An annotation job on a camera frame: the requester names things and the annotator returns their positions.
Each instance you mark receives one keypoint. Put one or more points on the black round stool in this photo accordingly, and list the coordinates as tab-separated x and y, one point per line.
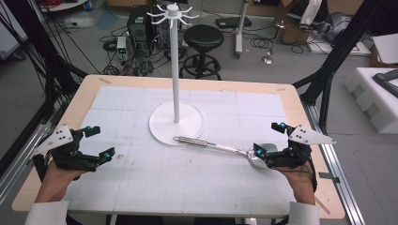
203	37

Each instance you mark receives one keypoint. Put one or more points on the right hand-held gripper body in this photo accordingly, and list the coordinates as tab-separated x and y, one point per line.
297	146

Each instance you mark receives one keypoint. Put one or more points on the black and white cloth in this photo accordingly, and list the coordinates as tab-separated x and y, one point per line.
308	12

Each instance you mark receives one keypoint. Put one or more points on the white foam block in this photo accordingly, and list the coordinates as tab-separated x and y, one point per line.
372	103

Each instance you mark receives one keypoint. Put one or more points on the black metal frame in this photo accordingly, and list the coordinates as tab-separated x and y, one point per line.
47	62
338	53

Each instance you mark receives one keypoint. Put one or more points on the person's left hand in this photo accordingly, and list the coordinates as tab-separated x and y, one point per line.
58	182

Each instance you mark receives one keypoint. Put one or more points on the white gridded mat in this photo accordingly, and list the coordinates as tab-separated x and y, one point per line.
140	184

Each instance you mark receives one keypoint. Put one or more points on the black computer tower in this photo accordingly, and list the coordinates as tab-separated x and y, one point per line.
137	28

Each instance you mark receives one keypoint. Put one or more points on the white hook rack stand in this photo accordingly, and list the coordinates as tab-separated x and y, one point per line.
176	81

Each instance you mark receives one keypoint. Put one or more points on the small metal stand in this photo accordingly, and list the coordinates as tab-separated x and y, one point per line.
272	43

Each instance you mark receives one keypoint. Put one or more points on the person's right hand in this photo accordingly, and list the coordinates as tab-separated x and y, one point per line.
297	184

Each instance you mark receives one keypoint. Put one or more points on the cardboard box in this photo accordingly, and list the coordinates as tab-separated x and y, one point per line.
292	34

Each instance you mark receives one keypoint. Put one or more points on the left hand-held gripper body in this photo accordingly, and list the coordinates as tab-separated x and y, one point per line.
64	153

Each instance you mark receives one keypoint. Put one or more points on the aluminium rail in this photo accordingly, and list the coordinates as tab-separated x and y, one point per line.
341	175
18	168

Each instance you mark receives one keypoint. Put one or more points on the small grey power unit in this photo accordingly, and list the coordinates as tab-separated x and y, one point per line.
121	45

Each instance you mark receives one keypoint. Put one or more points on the white flat box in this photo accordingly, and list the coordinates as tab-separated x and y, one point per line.
386	48

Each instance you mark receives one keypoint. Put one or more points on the white pole stand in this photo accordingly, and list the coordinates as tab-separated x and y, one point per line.
240	28

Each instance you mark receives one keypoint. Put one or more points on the flat black box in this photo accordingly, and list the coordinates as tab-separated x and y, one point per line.
233	22

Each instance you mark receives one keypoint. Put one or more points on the black curved part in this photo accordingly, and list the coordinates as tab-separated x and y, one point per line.
388	81

